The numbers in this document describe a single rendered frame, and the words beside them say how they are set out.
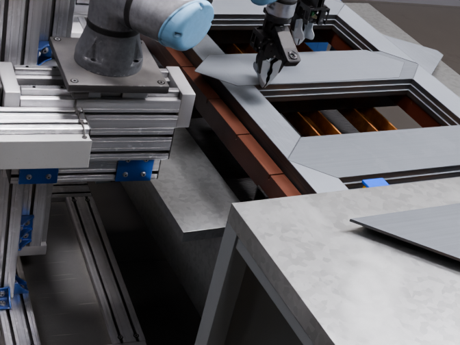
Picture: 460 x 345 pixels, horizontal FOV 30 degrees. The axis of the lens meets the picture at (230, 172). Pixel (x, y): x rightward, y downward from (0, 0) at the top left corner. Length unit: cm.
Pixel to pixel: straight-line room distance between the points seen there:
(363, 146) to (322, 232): 73
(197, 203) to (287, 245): 72
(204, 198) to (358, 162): 40
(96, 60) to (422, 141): 93
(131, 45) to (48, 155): 30
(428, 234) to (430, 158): 72
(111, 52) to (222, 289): 58
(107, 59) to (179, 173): 50
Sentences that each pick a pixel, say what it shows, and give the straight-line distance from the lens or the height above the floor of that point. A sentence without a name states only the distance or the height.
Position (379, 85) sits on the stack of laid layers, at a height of 85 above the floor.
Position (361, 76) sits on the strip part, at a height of 86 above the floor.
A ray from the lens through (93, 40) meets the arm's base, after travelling 187.
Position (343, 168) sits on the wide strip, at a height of 86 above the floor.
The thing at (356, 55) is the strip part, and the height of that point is 86.
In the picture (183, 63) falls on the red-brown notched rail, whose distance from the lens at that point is 248.
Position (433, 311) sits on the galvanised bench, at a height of 105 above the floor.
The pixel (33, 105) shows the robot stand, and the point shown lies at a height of 96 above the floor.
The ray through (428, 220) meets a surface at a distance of 161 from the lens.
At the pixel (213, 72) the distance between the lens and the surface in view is 238.
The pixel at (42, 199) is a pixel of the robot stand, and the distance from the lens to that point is 234.
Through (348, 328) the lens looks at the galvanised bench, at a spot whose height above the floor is 105.
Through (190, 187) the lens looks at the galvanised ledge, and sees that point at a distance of 220.
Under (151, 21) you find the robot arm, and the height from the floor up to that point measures 120.
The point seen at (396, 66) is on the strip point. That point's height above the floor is 86.
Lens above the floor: 191
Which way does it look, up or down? 32 degrees down
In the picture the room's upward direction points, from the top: 14 degrees clockwise
